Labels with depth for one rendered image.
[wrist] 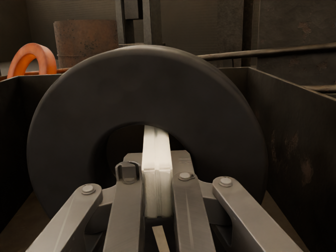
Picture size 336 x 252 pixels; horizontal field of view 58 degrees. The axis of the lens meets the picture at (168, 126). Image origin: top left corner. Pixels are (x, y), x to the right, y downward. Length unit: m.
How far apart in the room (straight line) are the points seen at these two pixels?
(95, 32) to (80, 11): 6.87
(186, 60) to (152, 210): 0.08
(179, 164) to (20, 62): 0.83
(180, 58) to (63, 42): 2.78
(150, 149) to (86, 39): 2.68
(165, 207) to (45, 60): 0.73
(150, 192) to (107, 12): 8.84
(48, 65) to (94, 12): 8.47
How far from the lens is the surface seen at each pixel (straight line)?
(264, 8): 0.55
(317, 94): 0.22
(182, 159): 0.17
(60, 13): 10.39
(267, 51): 0.54
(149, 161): 0.15
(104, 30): 2.88
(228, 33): 3.20
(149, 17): 5.58
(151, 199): 0.16
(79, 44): 2.84
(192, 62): 0.17
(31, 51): 0.91
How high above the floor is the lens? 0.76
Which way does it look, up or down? 17 degrees down
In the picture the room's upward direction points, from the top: 2 degrees counter-clockwise
